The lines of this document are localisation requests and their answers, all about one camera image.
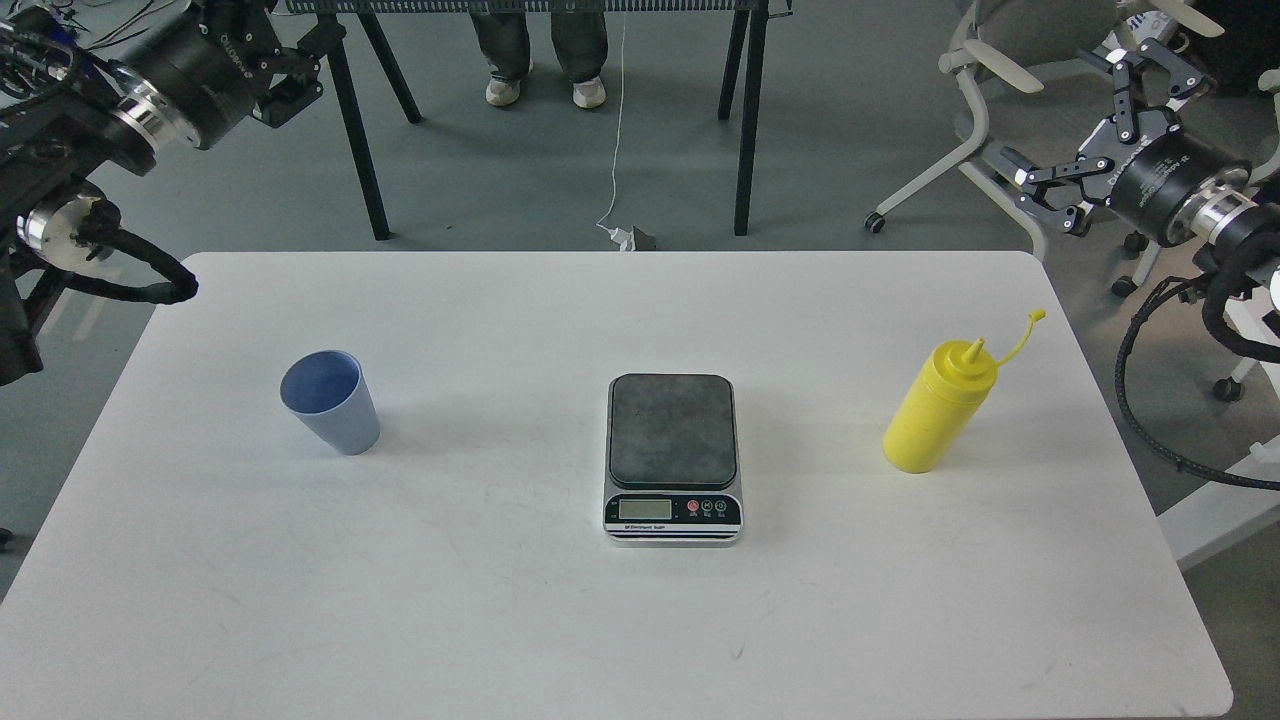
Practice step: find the yellow squeeze bottle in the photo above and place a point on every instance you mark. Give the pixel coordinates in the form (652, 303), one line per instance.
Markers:
(947, 392)

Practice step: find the digital kitchen scale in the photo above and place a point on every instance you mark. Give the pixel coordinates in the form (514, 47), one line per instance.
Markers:
(672, 475)

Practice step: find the white power adapter on floor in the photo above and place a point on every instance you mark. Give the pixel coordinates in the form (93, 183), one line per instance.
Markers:
(632, 239)

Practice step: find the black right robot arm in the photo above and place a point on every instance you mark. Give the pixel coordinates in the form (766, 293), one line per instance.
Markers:
(1238, 254)

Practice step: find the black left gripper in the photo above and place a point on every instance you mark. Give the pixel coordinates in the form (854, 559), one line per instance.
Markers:
(205, 64)

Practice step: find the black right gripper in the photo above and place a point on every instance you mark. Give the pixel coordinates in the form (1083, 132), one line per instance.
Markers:
(1160, 173)

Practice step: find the blue plastic cup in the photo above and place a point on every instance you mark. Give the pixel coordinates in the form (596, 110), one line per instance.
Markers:
(328, 392)

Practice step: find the grey office chair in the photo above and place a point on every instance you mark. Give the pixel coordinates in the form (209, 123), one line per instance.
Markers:
(1003, 41)

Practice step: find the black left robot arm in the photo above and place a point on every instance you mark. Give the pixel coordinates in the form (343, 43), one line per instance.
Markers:
(60, 231)

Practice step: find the white side table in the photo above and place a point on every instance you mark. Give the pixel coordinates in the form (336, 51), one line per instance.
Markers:
(1216, 516)

